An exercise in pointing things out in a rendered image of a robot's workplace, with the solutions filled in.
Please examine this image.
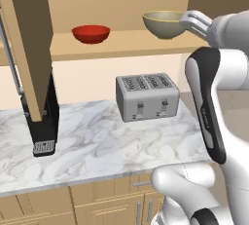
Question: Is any grey-green bowl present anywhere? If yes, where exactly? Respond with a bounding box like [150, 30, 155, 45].
[141, 10, 188, 41]

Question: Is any grey base cupboard handle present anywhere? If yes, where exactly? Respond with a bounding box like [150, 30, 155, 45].
[147, 198, 154, 225]
[135, 200, 142, 225]

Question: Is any black coffee machine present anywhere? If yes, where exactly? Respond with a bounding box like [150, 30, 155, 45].
[20, 68, 60, 158]

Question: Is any wooden base cupboard door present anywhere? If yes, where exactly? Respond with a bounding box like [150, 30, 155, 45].
[142, 189, 165, 225]
[73, 193, 146, 225]

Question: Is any silver four-slot toaster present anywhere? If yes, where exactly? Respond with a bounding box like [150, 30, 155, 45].
[115, 72, 181, 124]

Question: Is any wooden open shelf cupboard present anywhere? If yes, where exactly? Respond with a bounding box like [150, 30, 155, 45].
[0, 0, 230, 67]

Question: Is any grey cupboard door handle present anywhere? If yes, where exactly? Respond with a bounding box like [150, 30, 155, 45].
[0, 14, 24, 96]

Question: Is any red bowl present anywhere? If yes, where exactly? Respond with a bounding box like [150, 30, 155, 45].
[71, 24, 112, 45]

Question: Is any wooden drawer front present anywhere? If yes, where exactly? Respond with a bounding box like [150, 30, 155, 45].
[129, 172, 156, 194]
[15, 187, 75, 216]
[68, 177, 133, 206]

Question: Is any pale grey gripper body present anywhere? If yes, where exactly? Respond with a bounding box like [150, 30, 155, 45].
[179, 10, 214, 39]

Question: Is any grey drawer handle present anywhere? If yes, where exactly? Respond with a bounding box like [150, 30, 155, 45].
[131, 180, 153, 188]

